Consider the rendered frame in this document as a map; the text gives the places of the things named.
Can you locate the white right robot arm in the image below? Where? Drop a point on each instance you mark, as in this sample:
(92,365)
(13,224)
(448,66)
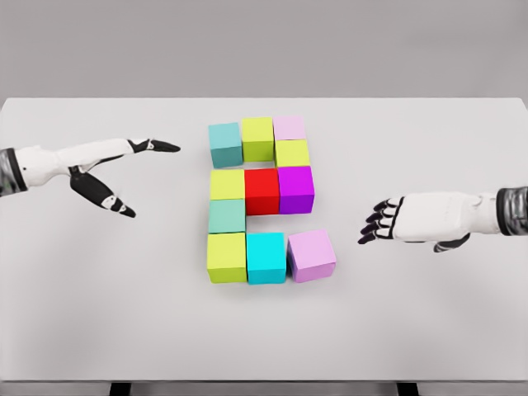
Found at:
(501,210)

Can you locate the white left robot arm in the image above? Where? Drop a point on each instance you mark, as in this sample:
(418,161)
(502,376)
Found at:
(33,165)

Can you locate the lilac pink block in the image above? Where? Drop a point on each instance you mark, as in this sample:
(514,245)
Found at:
(311,253)

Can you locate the light pink block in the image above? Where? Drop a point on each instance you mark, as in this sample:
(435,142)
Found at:
(289,128)

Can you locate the mint green block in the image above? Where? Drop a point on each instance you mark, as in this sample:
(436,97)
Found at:
(227,215)

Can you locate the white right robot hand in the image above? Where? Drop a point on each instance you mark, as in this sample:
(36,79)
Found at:
(433,216)

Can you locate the cyan block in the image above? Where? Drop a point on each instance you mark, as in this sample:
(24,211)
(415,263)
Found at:
(266,257)

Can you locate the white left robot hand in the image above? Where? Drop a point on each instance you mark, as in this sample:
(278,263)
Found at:
(95,152)

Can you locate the red block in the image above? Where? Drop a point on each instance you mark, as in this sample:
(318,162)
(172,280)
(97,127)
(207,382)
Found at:
(262,189)

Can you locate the purple block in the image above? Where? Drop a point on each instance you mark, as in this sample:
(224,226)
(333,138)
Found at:
(295,187)

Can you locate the yellow-green block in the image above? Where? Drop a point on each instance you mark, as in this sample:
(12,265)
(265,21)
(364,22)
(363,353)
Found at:
(257,138)
(227,255)
(227,184)
(292,153)

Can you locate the teal block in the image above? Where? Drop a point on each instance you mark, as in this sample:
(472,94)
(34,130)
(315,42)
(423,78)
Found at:
(224,142)

